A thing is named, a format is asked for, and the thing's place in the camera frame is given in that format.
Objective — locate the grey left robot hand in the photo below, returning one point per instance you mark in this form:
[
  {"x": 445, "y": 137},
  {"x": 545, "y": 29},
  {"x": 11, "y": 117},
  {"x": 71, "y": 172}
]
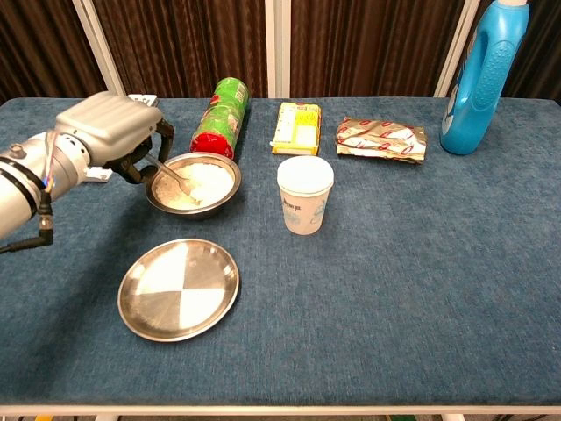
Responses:
[{"x": 109, "y": 125}]

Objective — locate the clear plastic spoon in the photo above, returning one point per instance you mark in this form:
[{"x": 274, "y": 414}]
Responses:
[{"x": 173, "y": 173}]

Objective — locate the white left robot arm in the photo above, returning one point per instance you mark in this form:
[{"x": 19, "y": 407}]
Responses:
[{"x": 22, "y": 184}]

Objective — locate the white powder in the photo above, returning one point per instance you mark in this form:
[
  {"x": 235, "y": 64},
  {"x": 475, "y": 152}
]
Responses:
[{"x": 212, "y": 177}]

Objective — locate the stainless steel bowl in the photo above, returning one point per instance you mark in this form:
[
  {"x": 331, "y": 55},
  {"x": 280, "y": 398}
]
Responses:
[{"x": 195, "y": 213}]

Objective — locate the stainless steel plate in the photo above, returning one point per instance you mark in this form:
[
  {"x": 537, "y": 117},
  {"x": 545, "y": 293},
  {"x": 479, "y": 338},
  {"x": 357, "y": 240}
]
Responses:
[{"x": 175, "y": 289}]

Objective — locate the white paper cup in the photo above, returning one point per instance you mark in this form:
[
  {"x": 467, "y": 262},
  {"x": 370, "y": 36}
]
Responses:
[{"x": 304, "y": 210}]

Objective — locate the green chips can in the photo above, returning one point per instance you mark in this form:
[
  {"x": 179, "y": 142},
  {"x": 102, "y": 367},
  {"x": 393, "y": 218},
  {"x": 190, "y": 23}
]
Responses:
[{"x": 221, "y": 118}]

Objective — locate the yellow carton box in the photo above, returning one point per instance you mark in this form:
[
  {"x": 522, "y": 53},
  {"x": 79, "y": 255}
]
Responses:
[{"x": 298, "y": 127}]

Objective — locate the gold foil snack packet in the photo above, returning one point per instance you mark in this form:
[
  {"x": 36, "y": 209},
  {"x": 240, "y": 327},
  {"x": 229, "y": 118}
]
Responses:
[{"x": 379, "y": 139}]

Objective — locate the blue tablecloth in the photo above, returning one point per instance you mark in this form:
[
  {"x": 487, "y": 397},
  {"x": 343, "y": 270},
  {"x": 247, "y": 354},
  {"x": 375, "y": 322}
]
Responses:
[{"x": 372, "y": 285}]

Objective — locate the blue detergent bottle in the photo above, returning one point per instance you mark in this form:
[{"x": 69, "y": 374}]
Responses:
[{"x": 475, "y": 101}]

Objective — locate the white plastic bracket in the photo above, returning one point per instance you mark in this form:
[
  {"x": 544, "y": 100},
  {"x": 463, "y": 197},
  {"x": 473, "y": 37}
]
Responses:
[{"x": 146, "y": 99}]

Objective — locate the white partition frame post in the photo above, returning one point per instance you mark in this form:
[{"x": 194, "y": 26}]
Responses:
[
  {"x": 98, "y": 48},
  {"x": 278, "y": 48},
  {"x": 456, "y": 48}
]

